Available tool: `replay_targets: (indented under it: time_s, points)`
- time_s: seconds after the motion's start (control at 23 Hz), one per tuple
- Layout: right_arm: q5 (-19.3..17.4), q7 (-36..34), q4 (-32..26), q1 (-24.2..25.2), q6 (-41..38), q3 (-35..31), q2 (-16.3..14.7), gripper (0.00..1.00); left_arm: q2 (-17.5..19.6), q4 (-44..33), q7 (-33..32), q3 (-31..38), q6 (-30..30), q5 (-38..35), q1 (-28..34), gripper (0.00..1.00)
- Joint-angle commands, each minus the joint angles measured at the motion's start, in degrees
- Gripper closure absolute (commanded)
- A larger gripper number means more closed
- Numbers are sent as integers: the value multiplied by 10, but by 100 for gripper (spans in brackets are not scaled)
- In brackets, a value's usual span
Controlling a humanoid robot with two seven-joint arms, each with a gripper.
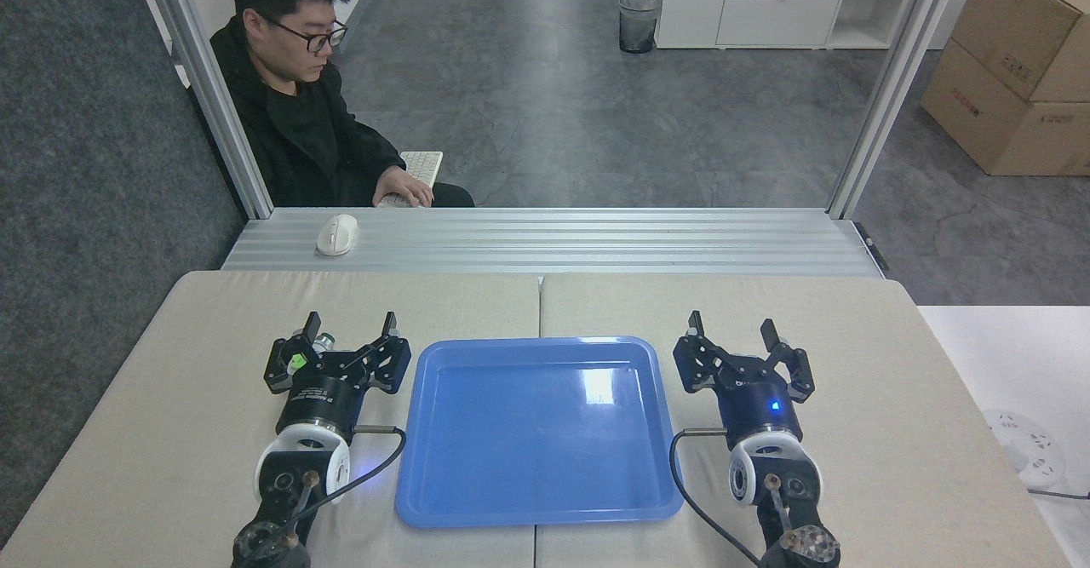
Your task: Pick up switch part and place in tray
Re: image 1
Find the blue plastic tray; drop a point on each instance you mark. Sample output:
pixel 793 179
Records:
pixel 536 440

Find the ribbed aluminium platform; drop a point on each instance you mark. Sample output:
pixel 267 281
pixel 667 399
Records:
pixel 596 240

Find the round white power socket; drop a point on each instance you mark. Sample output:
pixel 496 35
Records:
pixel 1026 449

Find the small brown cardboard box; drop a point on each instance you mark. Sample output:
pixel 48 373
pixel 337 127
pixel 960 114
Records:
pixel 1022 23

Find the white keyboard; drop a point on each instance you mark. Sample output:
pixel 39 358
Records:
pixel 423 163

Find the green and silver switch part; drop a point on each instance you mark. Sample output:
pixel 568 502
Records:
pixel 322 345

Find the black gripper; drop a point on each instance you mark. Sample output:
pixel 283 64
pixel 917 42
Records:
pixel 322 399
pixel 758 406

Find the white drawer cabinet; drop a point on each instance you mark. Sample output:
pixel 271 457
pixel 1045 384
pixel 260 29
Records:
pixel 766 6

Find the grey mesh waste bin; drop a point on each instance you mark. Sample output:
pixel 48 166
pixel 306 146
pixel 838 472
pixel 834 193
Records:
pixel 639 27

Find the white side table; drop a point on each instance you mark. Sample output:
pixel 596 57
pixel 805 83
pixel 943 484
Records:
pixel 1005 355

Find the large brown cardboard box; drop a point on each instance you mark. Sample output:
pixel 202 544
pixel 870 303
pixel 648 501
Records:
pixel 979 117

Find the person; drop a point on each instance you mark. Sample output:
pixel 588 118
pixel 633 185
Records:
pixel 289 125

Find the person's hand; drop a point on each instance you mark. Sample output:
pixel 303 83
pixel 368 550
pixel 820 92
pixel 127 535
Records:
pixel 404 186

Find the silver aluminium post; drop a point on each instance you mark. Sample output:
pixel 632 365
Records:
pixel 204 83
pixel 894 83

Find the white computer mouse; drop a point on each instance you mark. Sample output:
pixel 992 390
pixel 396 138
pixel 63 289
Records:
pixel 336 234

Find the beige table mat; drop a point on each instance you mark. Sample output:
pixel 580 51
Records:
pixel 170 381
pixel 894 381

